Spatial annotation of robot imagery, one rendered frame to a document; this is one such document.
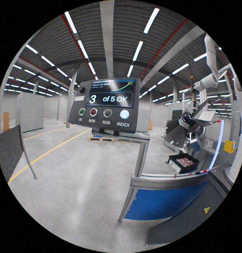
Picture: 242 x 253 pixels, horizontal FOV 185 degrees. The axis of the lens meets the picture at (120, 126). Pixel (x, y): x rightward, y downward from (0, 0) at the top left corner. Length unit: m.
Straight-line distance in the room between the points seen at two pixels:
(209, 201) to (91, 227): 1.03
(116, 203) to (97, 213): 0.29
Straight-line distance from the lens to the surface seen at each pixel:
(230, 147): 0.83
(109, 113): 0.21
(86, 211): 1.19
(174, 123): 1.02
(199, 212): 0.51
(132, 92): 0.24
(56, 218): 1.27
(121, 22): 5.16
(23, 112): 5.56
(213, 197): 0.45
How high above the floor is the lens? 1.11
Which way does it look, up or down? 7 degrees down
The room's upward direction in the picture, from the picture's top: 6 degrees clockwise
